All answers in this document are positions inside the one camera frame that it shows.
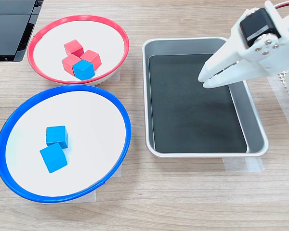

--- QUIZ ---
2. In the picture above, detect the red and white servo cable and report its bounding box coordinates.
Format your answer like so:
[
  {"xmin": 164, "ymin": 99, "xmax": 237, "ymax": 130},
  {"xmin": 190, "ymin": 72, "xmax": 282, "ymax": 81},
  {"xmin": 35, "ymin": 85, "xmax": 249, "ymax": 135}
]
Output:
[{"xmin": 273, "ymin": 0, "xmax": 289, "ymax": 10}]

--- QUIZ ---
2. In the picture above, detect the translucent tape strip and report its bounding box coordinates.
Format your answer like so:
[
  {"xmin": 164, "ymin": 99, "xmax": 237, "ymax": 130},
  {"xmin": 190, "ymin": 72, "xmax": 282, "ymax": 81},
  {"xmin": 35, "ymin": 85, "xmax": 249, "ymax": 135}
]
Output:
[
  {"xmin": 96, "ymin": 65, "xmax": 122, "ymax": 85},
  {"xmin": 267, "ymin": 76, "xmax": 289, "ymax": 142},
  {"xmin": 42, "ymin": 166, "xmax": 122, "ymax": 204},
  {"xmin": 223, "ymin": 156, "xmax": 265, "ymax": 173}
]

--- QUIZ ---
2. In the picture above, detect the steel tray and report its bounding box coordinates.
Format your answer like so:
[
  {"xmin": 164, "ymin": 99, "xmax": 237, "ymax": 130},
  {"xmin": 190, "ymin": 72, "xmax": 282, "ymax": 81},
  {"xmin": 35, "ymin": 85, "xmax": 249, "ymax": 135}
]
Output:
[{"xmin": 142, "ymin": 36, "xmax": 270, "ymax": 159}]

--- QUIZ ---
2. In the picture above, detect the red-rimmed white plate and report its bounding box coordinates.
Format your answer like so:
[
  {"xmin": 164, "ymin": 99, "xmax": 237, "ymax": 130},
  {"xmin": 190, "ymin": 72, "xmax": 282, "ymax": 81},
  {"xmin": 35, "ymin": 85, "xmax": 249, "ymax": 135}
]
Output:
[{"xmin": 27, "ymin": 14, "xmax": 130, "ymax": 86}]

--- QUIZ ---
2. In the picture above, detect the blue-rimmed white plate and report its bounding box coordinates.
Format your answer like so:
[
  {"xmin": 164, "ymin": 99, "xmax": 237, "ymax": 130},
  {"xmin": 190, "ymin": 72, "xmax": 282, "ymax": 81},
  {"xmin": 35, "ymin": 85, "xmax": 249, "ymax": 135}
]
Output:
[{"xmin": 0, "ymin": 84, "xmax": 132, "ymax": 204}]

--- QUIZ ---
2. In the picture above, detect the black electronic device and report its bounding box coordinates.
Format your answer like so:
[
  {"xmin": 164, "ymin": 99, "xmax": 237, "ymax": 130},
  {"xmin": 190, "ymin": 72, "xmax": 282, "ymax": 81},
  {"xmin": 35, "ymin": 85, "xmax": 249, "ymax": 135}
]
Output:
[{"xmin": 0, "ymin": 0, "xmax": 44, "ymax": 63}]

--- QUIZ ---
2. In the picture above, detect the blue cube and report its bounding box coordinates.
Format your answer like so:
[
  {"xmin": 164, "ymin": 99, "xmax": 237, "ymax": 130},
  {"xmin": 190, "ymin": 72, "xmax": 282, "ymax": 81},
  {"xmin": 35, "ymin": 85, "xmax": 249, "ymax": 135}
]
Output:
[
  {"xmin": 72, "ymin": 59, "xmax": 96, "ymax": 81},
  {"xmin": 39, "ymin": 142, "xmax": 68, "ymax": 174},
  {"xmin": 45, "ymin": 125, "xmax": 69, "ymax": 149}
]

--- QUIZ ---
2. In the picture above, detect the red cube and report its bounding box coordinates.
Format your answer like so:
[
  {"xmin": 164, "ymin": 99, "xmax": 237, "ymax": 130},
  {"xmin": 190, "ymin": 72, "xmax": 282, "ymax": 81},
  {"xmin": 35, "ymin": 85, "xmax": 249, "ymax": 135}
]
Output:
[
  {"xmin": 61, "ymin": 53, "xmax": 82, "ymax": 76},
  {"xmin": 79, "ymin": 49, "xmax": 102, "ymax": 72},
  {"xmin": 64, "ymin": 39, "xmax": 84, "ymax": 58}
]

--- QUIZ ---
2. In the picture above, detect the black tray mat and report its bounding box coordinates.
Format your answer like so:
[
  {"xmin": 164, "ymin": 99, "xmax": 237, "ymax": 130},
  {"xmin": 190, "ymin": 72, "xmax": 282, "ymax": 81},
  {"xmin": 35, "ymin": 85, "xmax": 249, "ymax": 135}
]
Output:
[{"xmin": 148, "ymin": 53, "xmax": 248, "ymax": 154}]

